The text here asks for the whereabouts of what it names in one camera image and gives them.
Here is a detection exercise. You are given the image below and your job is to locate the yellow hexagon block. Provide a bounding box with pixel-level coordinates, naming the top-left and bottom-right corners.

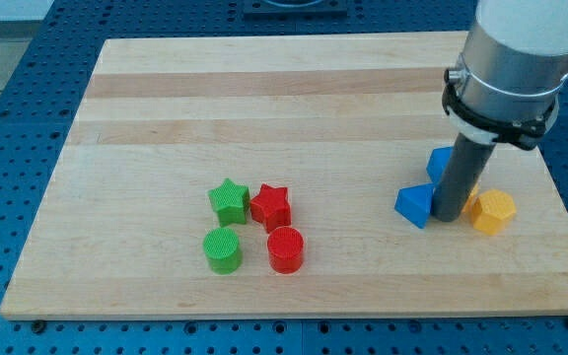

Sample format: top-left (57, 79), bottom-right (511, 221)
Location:
top-left (470, 189), bottom-right (517, 236)

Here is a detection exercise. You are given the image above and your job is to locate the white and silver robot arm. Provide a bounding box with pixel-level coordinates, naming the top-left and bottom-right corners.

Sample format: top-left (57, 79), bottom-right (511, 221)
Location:
top-left (442, 0), bottom-right (568, 150)

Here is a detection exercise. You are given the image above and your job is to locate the red star block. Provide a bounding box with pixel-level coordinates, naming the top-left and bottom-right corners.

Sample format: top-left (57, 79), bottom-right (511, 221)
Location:
top-left (249, 183), bottom-right (292, 233)

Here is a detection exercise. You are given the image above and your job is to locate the green star block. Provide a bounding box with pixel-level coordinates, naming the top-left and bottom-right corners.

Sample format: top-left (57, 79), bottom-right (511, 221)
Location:
top-left (208, 178), bottom-right (250, 227)

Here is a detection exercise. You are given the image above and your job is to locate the red cylinder block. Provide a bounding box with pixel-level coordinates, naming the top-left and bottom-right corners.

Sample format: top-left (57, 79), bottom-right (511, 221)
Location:
top-left (267, 227), bottom-right (305, 274)

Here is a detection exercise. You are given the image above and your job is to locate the wooden board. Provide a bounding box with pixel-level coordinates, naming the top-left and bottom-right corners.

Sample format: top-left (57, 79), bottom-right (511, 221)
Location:
top-left (0, 32), bottom-right (568, 320)

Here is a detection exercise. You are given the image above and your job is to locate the green cylinder block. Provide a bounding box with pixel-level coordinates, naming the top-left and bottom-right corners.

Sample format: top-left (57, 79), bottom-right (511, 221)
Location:
top-left (202, 227), bottom-right (243, 274)

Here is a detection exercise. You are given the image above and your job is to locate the blue triangular block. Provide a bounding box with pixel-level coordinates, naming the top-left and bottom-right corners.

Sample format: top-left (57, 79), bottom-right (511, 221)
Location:
top-left (394, 183), bottom-right (435, 229)

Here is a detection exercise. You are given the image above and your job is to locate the blue block behind rod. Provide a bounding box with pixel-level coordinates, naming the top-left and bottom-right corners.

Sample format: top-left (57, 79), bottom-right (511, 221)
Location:
top-left (426, 146), bottom-right (453, 184)

